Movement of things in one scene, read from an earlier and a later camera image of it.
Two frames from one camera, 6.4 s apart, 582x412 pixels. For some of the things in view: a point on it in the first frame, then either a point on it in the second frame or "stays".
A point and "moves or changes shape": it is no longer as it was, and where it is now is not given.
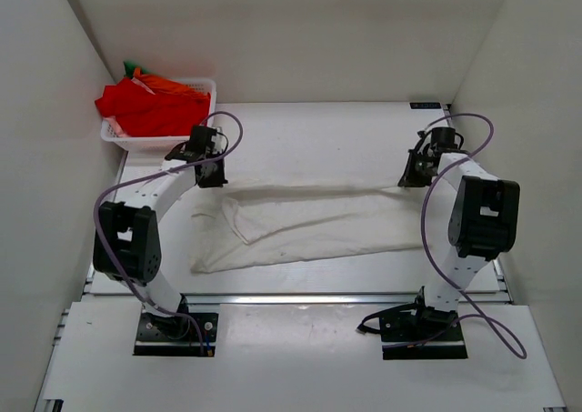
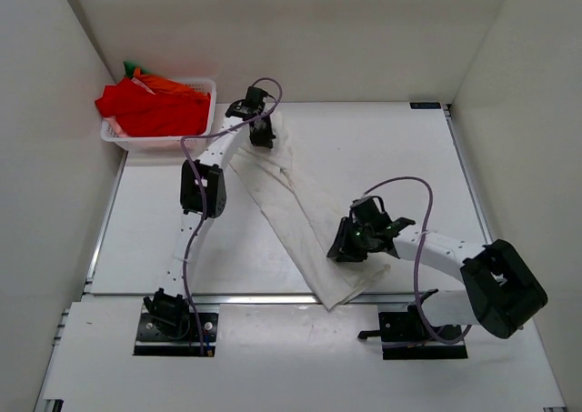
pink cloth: [115, 126] stays
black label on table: [426, 105] stays
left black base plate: [181, 335] stays
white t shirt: [271, 223] moves or changes shape
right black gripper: [409, 178] to [348, 255]
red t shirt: [142, 113] stays
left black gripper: [215, 181] to [266, 140]
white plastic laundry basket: [115, 136] stays
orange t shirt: [160, 85] stays
